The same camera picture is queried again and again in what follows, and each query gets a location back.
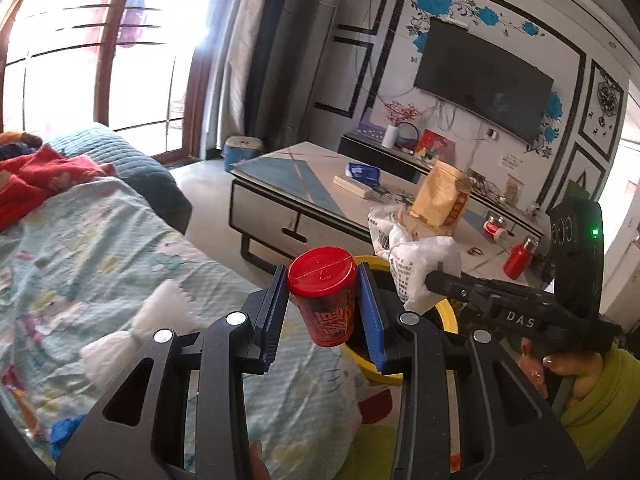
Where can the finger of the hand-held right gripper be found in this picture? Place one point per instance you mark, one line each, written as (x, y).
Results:
(455, 287)

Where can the white tissue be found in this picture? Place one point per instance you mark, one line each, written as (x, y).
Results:
(145, 325)

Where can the red printed blanket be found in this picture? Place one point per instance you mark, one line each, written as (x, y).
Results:
(45, 175)

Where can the light blue cat print blanket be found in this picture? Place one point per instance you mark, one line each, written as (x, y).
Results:
(125, 260)

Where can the yellow trash bin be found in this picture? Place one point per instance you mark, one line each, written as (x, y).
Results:
(445, 317)

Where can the black wall clock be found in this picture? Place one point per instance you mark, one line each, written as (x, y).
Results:
(609, 97)

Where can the grey blue curtain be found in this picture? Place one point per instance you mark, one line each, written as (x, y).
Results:
(245, 60)

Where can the person's right hand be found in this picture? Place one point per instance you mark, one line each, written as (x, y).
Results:
(580, 371)

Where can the white vase with red flowers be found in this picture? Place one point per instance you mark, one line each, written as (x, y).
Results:
(390, 135)

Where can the black wall television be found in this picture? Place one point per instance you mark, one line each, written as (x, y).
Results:
(480, 80)

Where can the red colourful box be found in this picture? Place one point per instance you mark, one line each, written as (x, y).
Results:
(435, 145)

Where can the blue packet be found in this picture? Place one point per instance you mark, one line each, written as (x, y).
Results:
(364, 172)

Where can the white blue coffee table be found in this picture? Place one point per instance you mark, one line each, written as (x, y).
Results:
(300, 175)

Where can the brown paper bag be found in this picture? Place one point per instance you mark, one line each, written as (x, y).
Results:
(442, 200)

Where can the red bottle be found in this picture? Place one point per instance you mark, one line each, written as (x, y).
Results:
(517, 260)

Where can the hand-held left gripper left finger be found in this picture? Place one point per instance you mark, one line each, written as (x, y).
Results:
(270, 332)

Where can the white flat box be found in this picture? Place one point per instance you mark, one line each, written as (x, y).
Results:
(352, 185)

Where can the brown framed window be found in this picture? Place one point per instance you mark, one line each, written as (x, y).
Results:
(100, 60)

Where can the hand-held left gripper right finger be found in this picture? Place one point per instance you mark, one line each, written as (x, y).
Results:
(371, 322)

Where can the green red floor mat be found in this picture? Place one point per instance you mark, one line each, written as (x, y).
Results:
(370, 455)

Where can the blue cooler box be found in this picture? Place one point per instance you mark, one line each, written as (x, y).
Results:
(242, 152)

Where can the orange pillow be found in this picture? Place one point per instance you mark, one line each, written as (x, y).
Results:
(17, 139)

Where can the red snack cup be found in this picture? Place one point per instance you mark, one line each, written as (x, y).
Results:
(322, 300)

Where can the grey standing air conditioner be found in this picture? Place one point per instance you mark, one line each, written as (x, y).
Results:
(305, 60)

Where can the red round tin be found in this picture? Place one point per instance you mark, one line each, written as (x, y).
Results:
(495, 228)

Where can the white plastic bag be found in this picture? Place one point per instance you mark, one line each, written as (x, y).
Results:
(415, 260)

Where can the person's right forearm green sleeve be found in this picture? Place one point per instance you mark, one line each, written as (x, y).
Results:
(605, 410)

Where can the black white television stand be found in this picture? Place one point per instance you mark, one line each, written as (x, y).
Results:
(370, 148)

